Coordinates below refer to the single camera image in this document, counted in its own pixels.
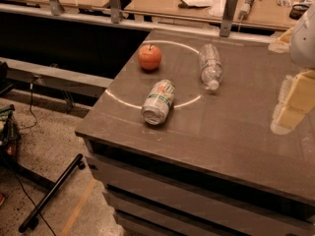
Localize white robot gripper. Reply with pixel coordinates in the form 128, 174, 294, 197
268, 5, 315, 135

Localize white green 7up can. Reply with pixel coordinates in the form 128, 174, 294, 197
141, 80, 175, 125

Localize black tape roll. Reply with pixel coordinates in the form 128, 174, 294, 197
289, 4, 309, 20

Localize clear plastic water bottle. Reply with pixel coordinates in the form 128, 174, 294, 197
199, 44, 223, 91

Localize caulk tube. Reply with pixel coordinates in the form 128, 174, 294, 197
238, 0, 254, 20

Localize white paper sheets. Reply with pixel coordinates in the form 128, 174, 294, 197
180, 0, 226, 18

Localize grey drawer cabinet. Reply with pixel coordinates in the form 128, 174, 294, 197
76, 30, 315, 236

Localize red apple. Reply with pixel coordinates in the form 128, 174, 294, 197
138, 44, 162, 71

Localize black metal stand leg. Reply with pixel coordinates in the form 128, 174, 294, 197
19, 153, 85, 233

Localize grey metal bracket right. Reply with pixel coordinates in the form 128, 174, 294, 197
220, 0, 238, 37

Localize grey metal bracket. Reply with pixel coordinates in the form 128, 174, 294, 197
109, 0, 122, 24
49, 0, 64, 16
220, 0, 238, 37

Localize grey metal bracket middle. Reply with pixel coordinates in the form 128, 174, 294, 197
109, 0, 122, 24

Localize grey metal bracket left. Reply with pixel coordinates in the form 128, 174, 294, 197
49, 0, 64, 16

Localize black cable on floor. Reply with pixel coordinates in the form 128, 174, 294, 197
19, 82, 39, 131

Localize grey metal rail beam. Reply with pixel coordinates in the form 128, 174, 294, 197
0, 57, 113, 98

